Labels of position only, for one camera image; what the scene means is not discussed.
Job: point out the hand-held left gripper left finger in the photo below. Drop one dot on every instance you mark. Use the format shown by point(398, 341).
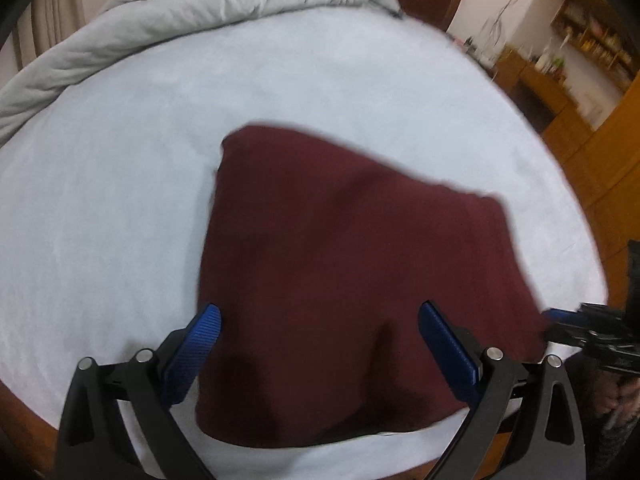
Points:
point(192, 355)

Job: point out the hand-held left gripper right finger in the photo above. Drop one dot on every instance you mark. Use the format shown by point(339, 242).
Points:
point(447, 352)

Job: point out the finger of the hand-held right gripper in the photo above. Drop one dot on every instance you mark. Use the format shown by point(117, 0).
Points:
point(562, 336)
point(562, 316)

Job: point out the maroon pants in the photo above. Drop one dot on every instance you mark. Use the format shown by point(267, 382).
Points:
point(325, 260)

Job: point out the person's right forearm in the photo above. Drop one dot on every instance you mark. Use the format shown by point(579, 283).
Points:
point(617, 435)

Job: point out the wooden desk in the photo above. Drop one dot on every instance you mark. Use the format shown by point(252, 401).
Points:
point(575, 130)

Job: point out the bed with pale blue sheet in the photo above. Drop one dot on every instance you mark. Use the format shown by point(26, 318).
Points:
point(125, 160)

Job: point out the green toy figure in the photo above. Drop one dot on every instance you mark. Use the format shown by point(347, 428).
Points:
point(557, 65)

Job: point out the white bottle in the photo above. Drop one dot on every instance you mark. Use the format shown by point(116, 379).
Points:
point(542, 62)

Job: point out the grey comforter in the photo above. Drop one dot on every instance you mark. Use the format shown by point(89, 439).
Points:
point(150, 15)

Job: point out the beige curtain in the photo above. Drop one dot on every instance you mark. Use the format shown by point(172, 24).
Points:
point(50, 10)

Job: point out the wooden wall shelf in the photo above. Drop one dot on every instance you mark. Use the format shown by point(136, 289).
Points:
point(600, 40)

